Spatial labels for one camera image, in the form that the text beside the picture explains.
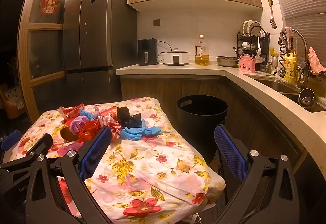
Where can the floral blanket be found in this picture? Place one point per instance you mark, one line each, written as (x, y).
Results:
(152, 162)

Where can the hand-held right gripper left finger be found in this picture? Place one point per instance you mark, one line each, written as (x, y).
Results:
(96, 147)

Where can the gold round tin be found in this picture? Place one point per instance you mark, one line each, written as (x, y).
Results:
(67, 134)

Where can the steel basin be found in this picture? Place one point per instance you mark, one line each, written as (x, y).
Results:
(226, 61)

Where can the blue glove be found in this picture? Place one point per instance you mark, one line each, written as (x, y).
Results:
(86, 114)

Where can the cooking oil bottle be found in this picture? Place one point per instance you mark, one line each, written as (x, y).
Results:
(202, 55)

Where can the red plastic bag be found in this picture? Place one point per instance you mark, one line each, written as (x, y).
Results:
(89, 131)

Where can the steel spring faucet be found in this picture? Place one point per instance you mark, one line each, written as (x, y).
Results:
(301, 38)

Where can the black plastic bag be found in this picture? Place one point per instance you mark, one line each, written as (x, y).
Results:
(128, 118)

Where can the wooden glass panel door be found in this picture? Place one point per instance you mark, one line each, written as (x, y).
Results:
(25, 66)

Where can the purple plastic bag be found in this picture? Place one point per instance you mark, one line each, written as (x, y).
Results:
(77, 124)

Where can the yellow detergent bottle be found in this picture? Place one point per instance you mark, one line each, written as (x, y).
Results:
(290, 68)

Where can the red white striped wrapper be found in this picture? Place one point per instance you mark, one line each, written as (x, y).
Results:
(112, 124)

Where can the hanging metal spatula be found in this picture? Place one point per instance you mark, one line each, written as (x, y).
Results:
(273, 22)

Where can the window blind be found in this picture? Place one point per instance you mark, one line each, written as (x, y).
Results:
(305, 5)

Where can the pink cloth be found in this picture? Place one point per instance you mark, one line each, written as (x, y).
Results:
(315, 62)

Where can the blue plastic bag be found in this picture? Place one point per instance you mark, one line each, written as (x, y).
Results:
(137, 133)

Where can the white bowl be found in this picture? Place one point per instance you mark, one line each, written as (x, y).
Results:
(245, 44)

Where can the black dish rack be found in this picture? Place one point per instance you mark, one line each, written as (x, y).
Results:
(264, 43)

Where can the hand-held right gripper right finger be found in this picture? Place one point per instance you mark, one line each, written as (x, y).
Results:
(229, 150)

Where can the steel cup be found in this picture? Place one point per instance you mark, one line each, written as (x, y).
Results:
(307, 99)

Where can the white plate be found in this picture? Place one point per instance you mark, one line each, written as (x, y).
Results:
(253, 25)

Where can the red snack packet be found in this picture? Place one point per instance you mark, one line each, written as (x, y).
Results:
(73, 110)

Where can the black trash bin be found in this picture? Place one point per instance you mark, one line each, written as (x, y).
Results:
(201, 122)

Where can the dark grey refrigerator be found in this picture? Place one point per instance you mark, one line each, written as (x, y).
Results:
(99, 43)

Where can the pink utensil holder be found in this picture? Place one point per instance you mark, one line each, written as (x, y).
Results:
(247, 64)

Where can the red door decoration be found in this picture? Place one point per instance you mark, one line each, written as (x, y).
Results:
(49, 5)

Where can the orange chair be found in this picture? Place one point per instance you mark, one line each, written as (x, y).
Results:
(14, 109)

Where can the dark wall socket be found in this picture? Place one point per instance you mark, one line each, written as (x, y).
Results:
(157, 22)

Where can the white ladle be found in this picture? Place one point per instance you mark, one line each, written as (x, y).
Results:
(259, 45)

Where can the beverage can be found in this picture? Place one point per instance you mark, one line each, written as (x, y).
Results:
(274, 67)

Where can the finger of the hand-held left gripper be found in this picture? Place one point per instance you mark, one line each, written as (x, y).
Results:
(10, 137)
(38, 146)

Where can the black air fryer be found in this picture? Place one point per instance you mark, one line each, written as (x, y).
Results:
(147, 52)

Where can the dark rag on faucet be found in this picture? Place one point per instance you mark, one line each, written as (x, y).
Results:
(286, 38)

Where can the steel sink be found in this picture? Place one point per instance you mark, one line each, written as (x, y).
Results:
(277, 85)

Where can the white electric cooker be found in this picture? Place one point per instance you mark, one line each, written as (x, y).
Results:
(175, 58)

